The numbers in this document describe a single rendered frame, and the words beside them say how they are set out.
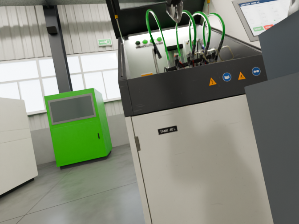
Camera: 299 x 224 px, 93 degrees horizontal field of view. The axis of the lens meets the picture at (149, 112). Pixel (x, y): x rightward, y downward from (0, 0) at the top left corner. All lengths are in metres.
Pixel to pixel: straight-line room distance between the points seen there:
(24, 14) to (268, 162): 6.41
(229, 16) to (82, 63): 4.58
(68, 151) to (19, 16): 4.48
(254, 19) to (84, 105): 3.06
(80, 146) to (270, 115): 3.36
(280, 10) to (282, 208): 1.27
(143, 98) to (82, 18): 5.46
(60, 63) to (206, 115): 4.59
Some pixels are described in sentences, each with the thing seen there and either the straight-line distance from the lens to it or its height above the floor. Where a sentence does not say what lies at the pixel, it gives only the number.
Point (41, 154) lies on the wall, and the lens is 5.32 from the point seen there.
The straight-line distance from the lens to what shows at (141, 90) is 0.62.
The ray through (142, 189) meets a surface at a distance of 0.68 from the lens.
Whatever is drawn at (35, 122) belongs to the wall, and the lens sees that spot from 5.33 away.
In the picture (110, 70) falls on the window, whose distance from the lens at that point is 5.03.
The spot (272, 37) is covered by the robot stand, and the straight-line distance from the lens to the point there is 0.39.
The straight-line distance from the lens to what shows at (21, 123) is 3.52.
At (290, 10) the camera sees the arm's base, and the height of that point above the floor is 0.92.
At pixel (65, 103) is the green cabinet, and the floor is 1.37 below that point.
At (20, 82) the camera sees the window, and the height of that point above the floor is 2.45.
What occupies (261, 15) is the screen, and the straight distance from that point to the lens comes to 1.37.
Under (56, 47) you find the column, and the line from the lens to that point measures 5.14.
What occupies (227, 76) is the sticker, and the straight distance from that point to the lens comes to 0.73.
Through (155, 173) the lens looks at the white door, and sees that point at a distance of 0.66.
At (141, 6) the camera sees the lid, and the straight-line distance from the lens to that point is 1.29.
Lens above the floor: 0.78
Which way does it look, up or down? 1 degrees up
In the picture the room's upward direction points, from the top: 11 degrees counter-clockwise
